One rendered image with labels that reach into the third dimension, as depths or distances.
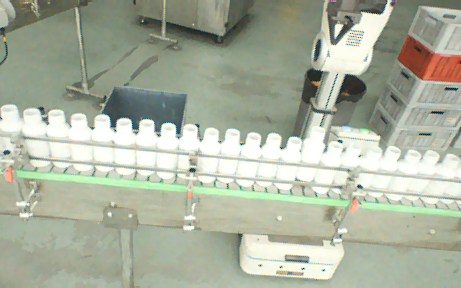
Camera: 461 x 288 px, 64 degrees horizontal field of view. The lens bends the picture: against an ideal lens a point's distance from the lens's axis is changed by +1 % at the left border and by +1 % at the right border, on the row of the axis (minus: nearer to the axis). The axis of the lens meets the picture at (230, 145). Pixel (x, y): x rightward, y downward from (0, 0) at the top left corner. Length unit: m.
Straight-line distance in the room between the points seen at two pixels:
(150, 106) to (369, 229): 1.00
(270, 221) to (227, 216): 0.14
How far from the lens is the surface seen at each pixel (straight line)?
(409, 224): 1.30
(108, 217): 1.16
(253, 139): 1.02
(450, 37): 3.16
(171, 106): 1.62
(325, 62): 1.57
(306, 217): 1.16
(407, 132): 3.48
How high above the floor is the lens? 1.72
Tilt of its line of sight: 36 degrees down
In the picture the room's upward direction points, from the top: 10 degrees clockwise
